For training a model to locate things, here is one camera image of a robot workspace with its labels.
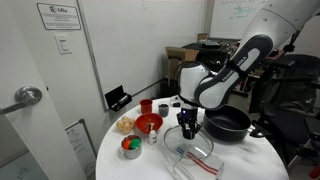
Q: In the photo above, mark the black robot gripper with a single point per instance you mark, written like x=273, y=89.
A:
x=189, y=116

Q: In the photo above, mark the glass pot lid black knob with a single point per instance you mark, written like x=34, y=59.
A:
x=176, y=140

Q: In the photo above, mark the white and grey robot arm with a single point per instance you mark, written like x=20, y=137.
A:
x=233, y=66

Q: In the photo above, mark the clear cup with dark contents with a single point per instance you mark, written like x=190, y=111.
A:
x=163, y=110

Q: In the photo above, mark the red striped white towel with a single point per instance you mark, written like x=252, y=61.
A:
x=203, y=166

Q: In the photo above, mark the small white pump bottle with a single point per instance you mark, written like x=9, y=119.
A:
x=152, y=136

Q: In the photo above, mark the blue striped white towel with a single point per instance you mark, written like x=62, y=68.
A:
x=171, y=165

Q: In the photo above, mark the red plastic bowl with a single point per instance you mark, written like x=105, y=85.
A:
x=143, y=121

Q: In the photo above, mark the red cup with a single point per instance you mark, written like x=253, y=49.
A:
x=146, y=106

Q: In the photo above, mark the green toy ball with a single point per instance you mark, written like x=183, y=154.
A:
x=135, y=143

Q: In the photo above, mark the beige toy potato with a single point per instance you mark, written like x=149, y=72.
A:
x=127, y=128
x=119, y=125
x=131, y=122
x=125, y=119

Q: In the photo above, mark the orange toy ball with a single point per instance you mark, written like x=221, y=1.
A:
x=126, y=144

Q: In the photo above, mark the open cardboard box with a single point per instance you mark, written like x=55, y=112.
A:
x=176, y=56

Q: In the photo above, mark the black marker tray holder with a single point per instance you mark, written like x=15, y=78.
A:
x=116, y=98

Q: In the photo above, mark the black cabinet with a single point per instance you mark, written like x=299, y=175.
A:
x=213, y=53

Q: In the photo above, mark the dark flat book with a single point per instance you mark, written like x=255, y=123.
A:
x=211, y=43

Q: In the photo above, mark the small brown box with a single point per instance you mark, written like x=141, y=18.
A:
x=202, y=36

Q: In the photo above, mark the black office chair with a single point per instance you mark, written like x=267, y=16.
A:
x=293, y=100

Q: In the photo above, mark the small framed whiteboard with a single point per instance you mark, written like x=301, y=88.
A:
x=81, y=146

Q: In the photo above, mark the red object on floor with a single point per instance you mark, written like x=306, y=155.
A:
x=315, y=172

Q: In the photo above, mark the grey door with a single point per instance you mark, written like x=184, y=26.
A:
x=30, y=133

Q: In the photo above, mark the wall whiteboard with green writing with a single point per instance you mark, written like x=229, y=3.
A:
x=230, y=20

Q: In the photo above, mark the white light switch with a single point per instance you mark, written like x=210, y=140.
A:
x=62, y=44

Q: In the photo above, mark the white wall sign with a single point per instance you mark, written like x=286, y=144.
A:
x=58, y=16

